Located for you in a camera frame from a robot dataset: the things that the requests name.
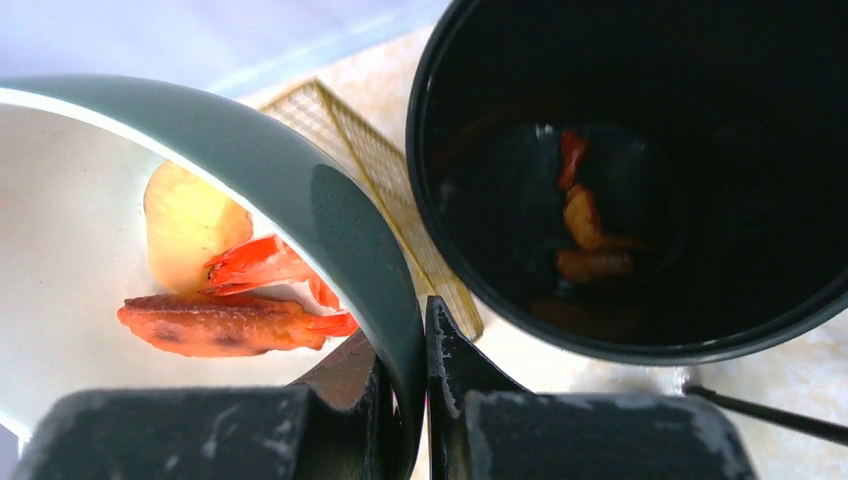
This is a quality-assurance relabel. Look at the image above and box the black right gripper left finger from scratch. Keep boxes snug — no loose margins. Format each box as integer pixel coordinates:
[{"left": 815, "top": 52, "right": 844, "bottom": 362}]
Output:
[{"left": 13, "top": 333, "right": 395, "bottom": 479}]

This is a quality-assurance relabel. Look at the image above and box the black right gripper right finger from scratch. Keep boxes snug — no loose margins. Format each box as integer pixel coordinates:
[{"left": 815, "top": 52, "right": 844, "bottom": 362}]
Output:
[{"left": 425, "top": 296, "right": 756, "bottom": 479}]

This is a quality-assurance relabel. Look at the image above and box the white bowl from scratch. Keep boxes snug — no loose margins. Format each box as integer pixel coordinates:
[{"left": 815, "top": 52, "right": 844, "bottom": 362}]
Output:
[{"left": 1, "top": 75, "right": 426, "bottom": 479}]

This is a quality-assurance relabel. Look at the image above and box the brown fried toy food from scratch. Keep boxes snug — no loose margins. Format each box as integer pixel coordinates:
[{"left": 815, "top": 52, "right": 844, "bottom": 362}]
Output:
[{"left": 117, "top": 293, "right": 358, "bottom": 358}]

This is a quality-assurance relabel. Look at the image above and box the toy shrimp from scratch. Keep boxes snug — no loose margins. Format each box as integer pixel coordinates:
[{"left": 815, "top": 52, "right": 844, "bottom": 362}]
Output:
[{"left": 200, "top": 235, "right": 340, "bottom": 310}]

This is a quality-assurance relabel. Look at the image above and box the orange sausage piece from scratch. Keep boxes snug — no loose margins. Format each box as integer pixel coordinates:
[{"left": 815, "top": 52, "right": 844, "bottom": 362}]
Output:
[{"left": 555, "top": 250, "right": 635, "bottom": 284}]

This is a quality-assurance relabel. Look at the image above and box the orange fried food piece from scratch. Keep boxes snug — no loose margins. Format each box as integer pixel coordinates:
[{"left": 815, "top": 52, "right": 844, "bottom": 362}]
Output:
[{"left": 563, "top": 184, "right": 652, "bottom": 253}]

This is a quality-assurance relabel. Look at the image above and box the black trash bin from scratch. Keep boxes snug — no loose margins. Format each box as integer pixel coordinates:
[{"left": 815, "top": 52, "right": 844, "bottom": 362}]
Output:
[{"left": 406, "top": 1, "right": 847, "bottom": 365}]

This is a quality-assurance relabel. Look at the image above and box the red sausage piece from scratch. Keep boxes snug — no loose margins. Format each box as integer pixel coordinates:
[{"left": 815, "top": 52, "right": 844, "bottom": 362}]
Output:
[{"left": 557, "top": 130, "right": 588, "bottom": 191}]

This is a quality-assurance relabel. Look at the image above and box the gold wire rack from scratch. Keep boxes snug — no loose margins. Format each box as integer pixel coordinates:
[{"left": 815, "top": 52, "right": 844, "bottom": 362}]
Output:
[{"left": 258, "top": 79, "right": 484, "bottom": 341}]

